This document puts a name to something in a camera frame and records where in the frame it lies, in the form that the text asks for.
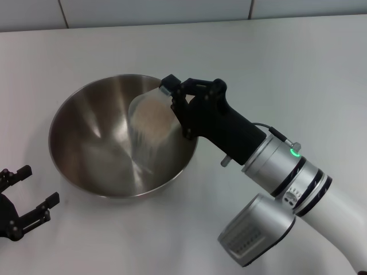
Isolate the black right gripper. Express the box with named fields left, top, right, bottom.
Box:
left=161, top=73, right=266, bottom=166

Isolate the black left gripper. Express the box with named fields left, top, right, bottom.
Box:
left=0, top=164, right=60, bottom=241

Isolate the stainless steel mixing bowl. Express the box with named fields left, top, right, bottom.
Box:
left=48, top=73, right=198, bottom=205

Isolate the right gripper cable with plug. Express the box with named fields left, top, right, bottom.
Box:
left=251, top=122, right=302, bottom=150

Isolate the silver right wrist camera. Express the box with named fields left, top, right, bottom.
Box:
left=217, top=188, right=301, bottom=269

